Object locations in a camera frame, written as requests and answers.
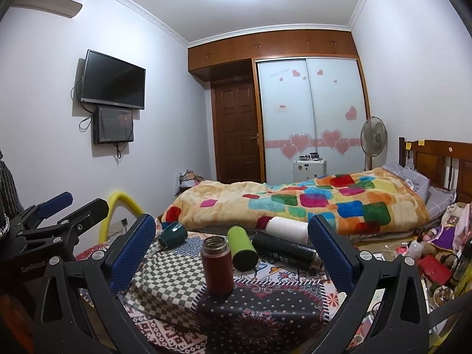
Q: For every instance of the black thermos bottle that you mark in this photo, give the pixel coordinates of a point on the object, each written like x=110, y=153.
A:
x=284, y=249

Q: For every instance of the wooden bed headboard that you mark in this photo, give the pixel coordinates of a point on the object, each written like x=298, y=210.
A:
x=429, y=162

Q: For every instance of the white bedside cabinet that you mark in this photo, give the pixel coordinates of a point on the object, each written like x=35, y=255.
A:
x=309, y=170

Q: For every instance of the white tumbler cup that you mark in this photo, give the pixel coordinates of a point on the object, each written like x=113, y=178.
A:
x=288, y=229

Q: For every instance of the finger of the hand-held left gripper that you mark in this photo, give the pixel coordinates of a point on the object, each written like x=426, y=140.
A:
x=84, y=214
x=55, y=202

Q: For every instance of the yellow foam tube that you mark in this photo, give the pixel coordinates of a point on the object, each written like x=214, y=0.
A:
x=127, y=201

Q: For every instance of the red box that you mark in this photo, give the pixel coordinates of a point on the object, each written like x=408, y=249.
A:
x=437, y=270

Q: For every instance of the small black wall monitor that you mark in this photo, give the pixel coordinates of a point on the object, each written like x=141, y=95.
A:
x=112, y=125

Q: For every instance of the white squeeze bottle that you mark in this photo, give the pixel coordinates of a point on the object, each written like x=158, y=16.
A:
x=415, y=249

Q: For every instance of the standing electric fan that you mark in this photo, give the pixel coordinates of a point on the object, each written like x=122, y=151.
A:
x=373, y=135

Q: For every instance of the purple doll package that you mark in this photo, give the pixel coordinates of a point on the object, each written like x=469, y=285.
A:
x=448, y=228

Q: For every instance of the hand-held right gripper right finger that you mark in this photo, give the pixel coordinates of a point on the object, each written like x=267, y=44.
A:
x=332, y=260

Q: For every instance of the dark red thermos cup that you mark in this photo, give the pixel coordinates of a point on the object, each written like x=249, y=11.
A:
x=217, y=269

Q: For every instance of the dark green mug cup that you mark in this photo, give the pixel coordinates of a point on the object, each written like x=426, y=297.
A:
x=175, y=234

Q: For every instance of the wall-mounted black television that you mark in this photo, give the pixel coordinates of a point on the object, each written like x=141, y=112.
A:
x=110, y=81

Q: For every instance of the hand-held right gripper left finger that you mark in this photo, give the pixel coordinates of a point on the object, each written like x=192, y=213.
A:
x=133, y=252

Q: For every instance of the colourful checked blanket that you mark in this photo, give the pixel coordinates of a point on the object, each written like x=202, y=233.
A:
x=332, y=199

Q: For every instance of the pile of clothes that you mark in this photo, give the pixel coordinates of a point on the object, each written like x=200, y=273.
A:
x=190, y=179

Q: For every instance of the brown wooden door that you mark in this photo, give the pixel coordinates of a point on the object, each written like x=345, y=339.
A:
x=236, y=132

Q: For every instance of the light green tumbler cup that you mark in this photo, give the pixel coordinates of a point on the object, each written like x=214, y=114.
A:
x=241, y=247

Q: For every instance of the dark glass bottle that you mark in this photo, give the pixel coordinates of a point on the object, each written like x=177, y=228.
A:
x=464, y=263

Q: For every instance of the wooden wardrobe with sliding doors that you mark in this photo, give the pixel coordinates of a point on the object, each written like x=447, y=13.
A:
x=295, y=118

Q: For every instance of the grey pillow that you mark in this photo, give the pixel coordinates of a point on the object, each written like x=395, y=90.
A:
x=413, y=182

